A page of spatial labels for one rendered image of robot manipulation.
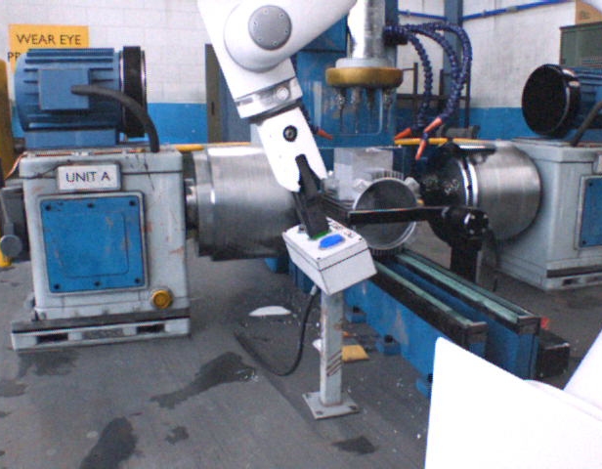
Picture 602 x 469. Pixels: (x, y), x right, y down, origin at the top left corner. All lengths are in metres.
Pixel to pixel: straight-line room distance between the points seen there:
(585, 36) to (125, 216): 4.09
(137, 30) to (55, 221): 5.39
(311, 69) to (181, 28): 5.07
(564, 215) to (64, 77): 1.14
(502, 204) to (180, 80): 5.39
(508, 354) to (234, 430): 0.44
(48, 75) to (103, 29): 5.25
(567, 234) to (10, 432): 1.24
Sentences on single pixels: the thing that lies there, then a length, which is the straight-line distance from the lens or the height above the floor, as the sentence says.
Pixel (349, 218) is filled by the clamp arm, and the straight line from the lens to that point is 1.10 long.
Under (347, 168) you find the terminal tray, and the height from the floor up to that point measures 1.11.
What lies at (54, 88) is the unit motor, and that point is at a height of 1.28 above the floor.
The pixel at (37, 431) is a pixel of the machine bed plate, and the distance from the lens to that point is 0.84.
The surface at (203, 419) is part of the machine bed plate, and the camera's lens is 0.81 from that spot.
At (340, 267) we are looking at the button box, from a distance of 0.65.
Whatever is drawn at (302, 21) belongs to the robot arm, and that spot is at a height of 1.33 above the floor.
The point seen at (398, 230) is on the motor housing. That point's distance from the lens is 1.24.
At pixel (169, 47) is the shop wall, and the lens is 6.38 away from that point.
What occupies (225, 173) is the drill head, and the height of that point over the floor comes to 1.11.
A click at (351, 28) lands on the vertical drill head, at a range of 1.25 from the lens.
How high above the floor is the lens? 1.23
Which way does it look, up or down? 13 degrees down
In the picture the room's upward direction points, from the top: straight up
